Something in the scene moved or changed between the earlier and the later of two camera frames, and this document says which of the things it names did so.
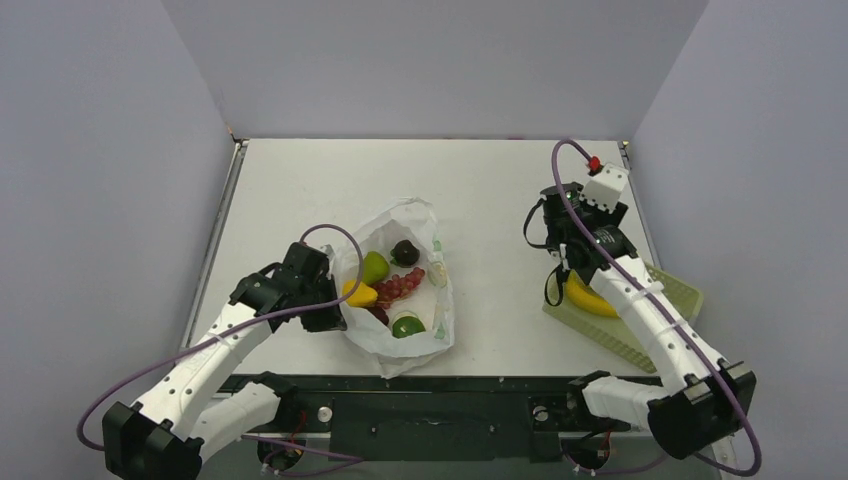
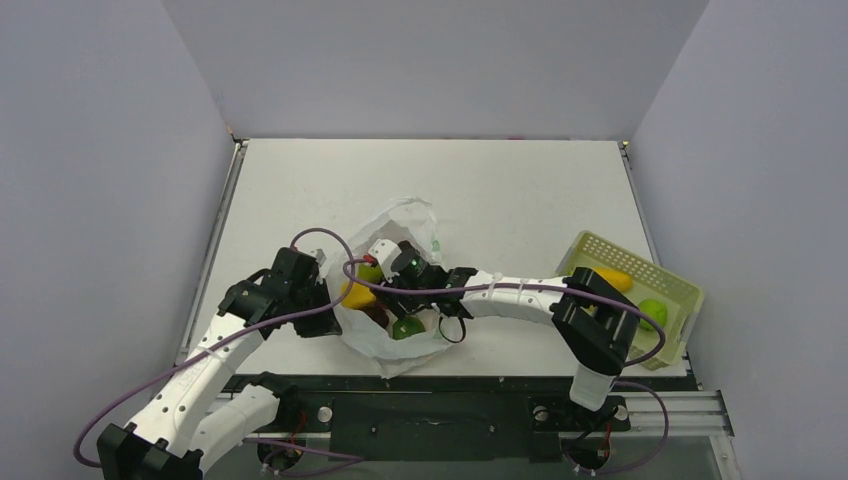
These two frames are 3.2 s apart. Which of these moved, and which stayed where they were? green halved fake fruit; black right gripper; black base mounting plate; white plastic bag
Moved: black right gripper
Stayed: black base mounting plate; white plastic bag; green halved fake fruit
